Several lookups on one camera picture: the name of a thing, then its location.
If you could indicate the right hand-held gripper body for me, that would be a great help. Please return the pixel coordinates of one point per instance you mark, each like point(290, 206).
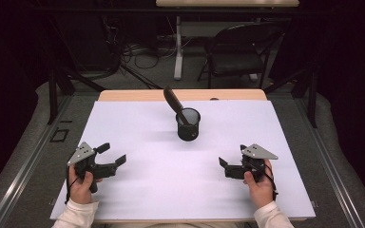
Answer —
point(256, 152)

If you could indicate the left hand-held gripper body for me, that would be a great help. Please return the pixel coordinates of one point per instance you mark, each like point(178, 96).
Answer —
point(82, 155)

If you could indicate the black mesh pen cup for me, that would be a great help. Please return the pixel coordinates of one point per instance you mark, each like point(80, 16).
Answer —
point(188, 132)

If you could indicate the black comb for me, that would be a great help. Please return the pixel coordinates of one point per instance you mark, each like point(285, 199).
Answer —
point(172, 100)

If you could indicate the person's left hand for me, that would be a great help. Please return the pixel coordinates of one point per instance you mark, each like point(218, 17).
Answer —
point(80, 191)

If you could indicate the person's right hand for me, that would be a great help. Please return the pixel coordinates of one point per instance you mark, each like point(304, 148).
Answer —
point(261, 193)

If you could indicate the white board mat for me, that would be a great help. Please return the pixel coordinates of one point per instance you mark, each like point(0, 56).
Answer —
point(158, 177)

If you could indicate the black metal stand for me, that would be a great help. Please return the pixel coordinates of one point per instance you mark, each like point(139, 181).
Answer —
point(312, 101)
point(52, 95)

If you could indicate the light wooden table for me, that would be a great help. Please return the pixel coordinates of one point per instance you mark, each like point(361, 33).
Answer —
point(202, 94)

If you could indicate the black stand leg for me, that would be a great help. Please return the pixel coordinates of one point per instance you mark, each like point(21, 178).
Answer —
point(139, 77)

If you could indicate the black folding chair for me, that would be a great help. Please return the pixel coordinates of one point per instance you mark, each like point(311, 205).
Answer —
point(237, 65)

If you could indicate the dark curtain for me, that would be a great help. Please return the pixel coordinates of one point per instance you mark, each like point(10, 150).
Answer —
point(355, 95)
point(3, 95)

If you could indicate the black horizontal metal bar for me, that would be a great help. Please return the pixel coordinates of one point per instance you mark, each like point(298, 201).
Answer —
point(107, 11)

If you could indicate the black floor socket frame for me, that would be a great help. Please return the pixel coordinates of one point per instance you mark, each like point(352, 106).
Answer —
point(57, 141)

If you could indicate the metal floor rail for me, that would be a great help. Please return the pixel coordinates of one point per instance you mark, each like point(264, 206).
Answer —
point(20, 177)
point(335, 177)

